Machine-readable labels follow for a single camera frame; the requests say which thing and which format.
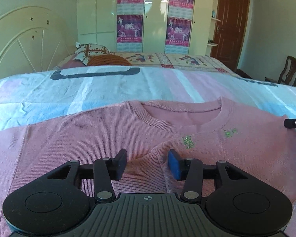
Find pink knit sweater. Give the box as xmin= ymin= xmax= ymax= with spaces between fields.
xmin=0 ymin=97 xmax=296 ymax=236

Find dark wooden chair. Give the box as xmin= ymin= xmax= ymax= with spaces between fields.
xmin=265 ymin=56 xmax=296 ymax=87

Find orange striped cushion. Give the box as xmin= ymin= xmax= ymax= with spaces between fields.
xmin=87 ymin=54 xmax=132 ymax=66

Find floral cream bed sheet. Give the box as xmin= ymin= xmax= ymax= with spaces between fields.
xmin=55 ymin=51 xmax=237 ymax=74

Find pastel patterned bed quilt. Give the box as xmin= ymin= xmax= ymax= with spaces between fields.
xmin=0 ymin=66 xmax=296 ymax=131

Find patterned pillow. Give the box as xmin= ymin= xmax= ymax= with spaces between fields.
xmin=73 ymin=42 xmax=110 ymax=65

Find brown wooden door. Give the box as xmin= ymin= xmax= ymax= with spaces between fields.
xmin=211 ymin=0 xmax=250 ymax=72

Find lower right pink poster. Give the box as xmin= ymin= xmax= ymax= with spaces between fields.
xmin=166 ymin=17 xmax=191 ymax=47

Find lower left pink poster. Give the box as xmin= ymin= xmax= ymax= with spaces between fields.
xmin=116 ymin=14 xmax=143 ymax=43

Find cream round headboard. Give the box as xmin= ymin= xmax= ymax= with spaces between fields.
xmin=0 ymin=6 xmax=75 ymax=79

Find cream corner shelves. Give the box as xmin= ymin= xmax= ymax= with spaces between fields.
xmin=206 ymin=0 xmax=221 ymax=56

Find cream wardrobe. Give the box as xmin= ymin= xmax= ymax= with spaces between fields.
xmin=77 ymin=0 xmax=213 ymax=55

